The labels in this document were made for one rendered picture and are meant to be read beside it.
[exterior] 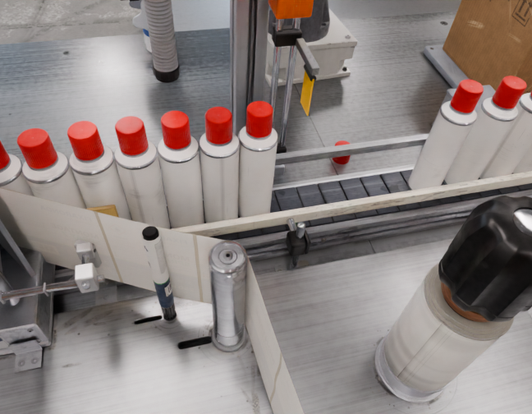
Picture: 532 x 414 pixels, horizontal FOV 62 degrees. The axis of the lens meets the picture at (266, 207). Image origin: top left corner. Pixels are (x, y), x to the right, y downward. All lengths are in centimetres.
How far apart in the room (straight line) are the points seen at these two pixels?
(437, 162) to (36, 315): 59
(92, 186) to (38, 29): 256
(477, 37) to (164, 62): 76
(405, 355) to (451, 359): 6
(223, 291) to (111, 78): 72
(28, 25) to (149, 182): 262
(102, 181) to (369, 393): 41
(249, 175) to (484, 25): 70
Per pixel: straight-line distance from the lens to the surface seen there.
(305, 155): 69
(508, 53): 108
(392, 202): 73
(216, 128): 54
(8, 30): 315
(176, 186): 59
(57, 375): 62
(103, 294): 71
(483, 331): 46
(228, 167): 58
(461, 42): 120
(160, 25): 58
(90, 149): 55
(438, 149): 72
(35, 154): 56
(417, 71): 119
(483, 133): 75
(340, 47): 105
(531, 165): 89
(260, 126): 56
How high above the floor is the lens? 143
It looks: 50 degrees down
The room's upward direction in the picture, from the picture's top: 5 degrees clockwise
